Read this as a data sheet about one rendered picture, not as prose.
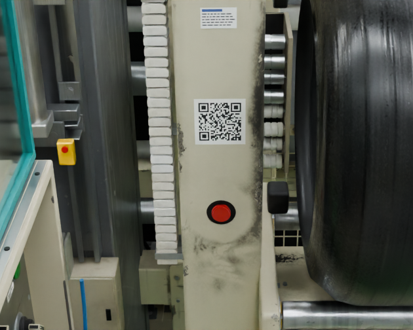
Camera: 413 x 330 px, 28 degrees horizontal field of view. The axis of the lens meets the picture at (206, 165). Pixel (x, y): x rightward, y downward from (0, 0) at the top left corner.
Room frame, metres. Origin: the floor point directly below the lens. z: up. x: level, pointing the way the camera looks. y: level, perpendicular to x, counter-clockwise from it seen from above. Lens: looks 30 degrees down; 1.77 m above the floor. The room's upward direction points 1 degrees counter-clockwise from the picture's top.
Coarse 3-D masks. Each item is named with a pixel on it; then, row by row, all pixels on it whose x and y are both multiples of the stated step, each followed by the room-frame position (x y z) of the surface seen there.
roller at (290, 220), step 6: (288, 210) 1.29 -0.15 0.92; (294, 210) 1.29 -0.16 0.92; (276, 216) 1.29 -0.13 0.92; (282, 216) 1.28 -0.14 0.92; (288, 216) 1.28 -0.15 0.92; (294, 216) 1.28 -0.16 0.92; (276, 222) 1.28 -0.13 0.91; (282, 222) 1.28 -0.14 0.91; (288, 222) 1.28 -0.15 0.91; (294, 222) 1.28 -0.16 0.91; (276, 228) 1.28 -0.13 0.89; (282, 228) 1.28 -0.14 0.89; (288, 228) 1.28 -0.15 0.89; (294, 228) 1.28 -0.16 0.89
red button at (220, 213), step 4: (220, 204) 1.08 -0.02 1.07; (212, 208) 1.08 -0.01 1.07; (216, 208) 1.08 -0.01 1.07; (220, 208) 1.08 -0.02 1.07; (224, 208) 1.08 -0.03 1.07; (228, 208) 1.08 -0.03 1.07; (212, 212) 1.08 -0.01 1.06; (216, 212) 1.08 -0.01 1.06; (220, 212) 1.08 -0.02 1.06; (224, 212) 1.08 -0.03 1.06; (228, 212) 1.08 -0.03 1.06; (212, 216) 1.08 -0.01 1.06; (216, 216) 1.08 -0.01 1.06; (220, 216) 1.08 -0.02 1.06; (224, 216) 1.08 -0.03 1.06; (228, 216) 1.08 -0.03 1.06; (216, 220) 1.08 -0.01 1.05; (220, 220) 1.08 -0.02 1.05; (224, 220) 1.08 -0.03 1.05
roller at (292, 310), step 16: (288, 304) 1.02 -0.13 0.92; (304, 304) 1.02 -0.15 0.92; (320, 304) 1.02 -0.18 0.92; (336, 304) 1.02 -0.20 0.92; (288, 320) 1.00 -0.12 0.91; (304, 320) 1.00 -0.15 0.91; (320, 320) 1.00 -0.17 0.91; (336, 320) 1.00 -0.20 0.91; (352, 320) 1.00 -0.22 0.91; (368, 320) 1.00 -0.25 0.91; (384, 320) 0.99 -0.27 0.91; (400, 320) 0.99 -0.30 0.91
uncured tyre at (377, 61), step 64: (320, 0) 1.08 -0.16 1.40; (384, 0) 1.00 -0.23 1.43; (320, 64) 1.01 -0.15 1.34; (384, 64) 0.94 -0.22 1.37; (320, 128) 0.96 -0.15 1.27; (384, 128) 0.89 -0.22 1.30; (320, 192) 0.94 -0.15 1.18; (384, 192) 0.87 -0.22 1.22; (320, 256) 0.93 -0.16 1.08; (384, 256) 0.87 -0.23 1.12
